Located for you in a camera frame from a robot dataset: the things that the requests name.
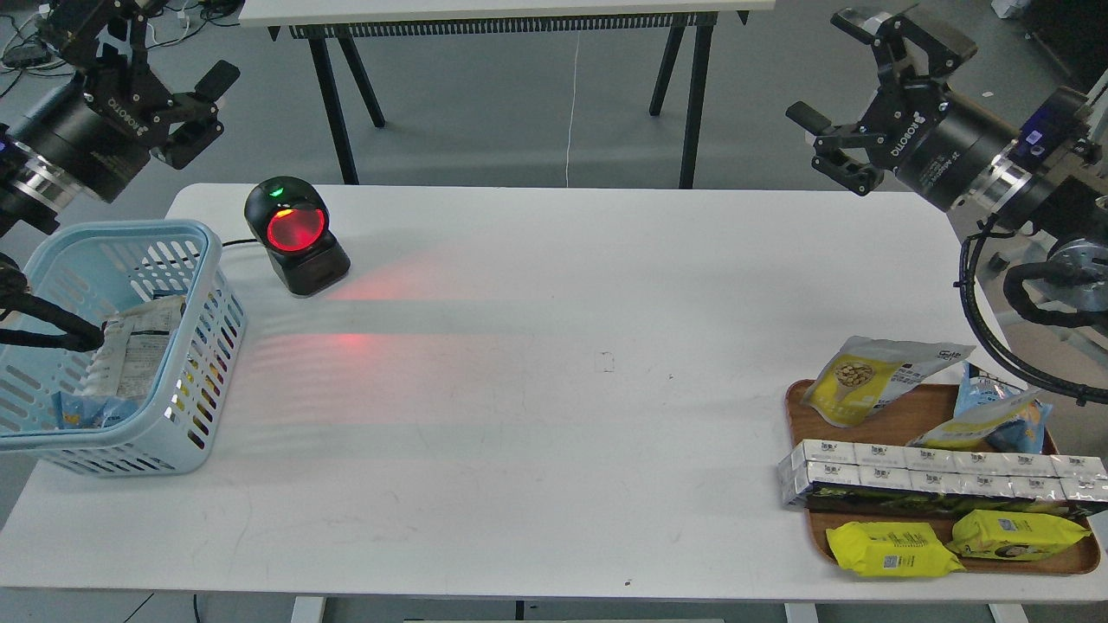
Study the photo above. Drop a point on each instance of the brown wooden tray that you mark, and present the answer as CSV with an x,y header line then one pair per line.
x,y
913,414

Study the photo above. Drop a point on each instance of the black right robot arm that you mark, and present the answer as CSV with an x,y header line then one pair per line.
x,y
1045,179

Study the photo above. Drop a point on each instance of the blue snack bag in basket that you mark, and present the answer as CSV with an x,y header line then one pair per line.
x,y
76,412

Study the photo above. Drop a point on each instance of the white snack bag in basket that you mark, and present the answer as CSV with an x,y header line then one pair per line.
x,y
135,343

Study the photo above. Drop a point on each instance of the black barcode scanner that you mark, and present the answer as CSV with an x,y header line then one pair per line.
x,y
291,221

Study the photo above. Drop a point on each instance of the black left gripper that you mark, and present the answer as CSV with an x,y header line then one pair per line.
x,y
96,132

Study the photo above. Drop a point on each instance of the yellow snack pack right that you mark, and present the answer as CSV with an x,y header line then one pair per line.
x,y
1014,536

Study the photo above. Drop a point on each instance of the yellow white nut snack pouch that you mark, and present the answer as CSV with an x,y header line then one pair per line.
x,y
867,374

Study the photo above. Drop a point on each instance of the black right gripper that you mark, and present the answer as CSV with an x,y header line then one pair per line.
x,y
937,142

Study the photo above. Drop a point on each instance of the yellow snack pack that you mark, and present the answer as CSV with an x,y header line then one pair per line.
x,y
1014,536
891,549

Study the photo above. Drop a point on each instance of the white table with black legs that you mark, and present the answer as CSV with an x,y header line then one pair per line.
x,y
317,22

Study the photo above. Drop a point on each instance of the light blue plastic basket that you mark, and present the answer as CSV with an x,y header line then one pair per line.
x,y
145,399

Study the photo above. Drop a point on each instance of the silver boxed snack multipack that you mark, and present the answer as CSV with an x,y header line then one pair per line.
x,y
875,478

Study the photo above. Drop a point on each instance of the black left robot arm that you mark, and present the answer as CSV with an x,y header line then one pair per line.
x,y
45,217

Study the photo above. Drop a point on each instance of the blue yellow snack bag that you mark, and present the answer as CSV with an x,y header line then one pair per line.
x,y
988,409

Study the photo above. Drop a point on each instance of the yellow snack pack left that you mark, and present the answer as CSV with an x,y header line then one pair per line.
x,y
891,549

